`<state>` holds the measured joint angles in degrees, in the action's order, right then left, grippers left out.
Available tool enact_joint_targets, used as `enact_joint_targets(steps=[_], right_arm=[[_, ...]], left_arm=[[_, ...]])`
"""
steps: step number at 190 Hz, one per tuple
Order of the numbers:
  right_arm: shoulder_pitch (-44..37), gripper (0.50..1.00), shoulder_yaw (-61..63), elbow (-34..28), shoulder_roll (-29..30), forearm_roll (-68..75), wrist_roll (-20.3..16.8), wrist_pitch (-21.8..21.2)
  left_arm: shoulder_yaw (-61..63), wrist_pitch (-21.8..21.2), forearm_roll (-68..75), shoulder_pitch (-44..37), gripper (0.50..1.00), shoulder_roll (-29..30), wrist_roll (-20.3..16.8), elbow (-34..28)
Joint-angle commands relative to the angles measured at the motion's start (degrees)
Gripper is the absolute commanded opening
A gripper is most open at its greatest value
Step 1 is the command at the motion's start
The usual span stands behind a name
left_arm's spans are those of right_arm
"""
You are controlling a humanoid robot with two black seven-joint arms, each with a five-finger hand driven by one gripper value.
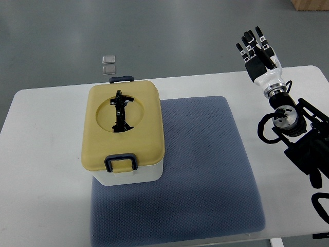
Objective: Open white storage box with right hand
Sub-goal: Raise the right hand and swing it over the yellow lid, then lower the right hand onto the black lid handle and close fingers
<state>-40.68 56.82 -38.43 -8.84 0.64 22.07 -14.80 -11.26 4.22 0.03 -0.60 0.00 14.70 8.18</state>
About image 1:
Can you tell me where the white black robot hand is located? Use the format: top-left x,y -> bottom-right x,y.
236,26 -> 287,99

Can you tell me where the yellow box lid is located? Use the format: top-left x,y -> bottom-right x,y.
81,80 -> 165,173

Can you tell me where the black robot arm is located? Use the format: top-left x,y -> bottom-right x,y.
257,89 -> 328,189

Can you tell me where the cardboard box corner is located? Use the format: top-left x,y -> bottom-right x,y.
291,0 -> 328,11

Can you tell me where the white storage box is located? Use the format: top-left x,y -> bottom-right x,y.
91,153 -> 163,186

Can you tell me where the blue textured mat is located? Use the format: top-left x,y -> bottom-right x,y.
90,96 -> 265,246

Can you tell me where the upper floor plate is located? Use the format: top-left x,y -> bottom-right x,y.
102,55 -> 116,64

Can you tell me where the white table leg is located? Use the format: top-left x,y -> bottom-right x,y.
269,238 -> 284,247

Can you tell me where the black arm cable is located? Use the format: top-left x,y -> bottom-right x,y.
258,112 -> 283,144

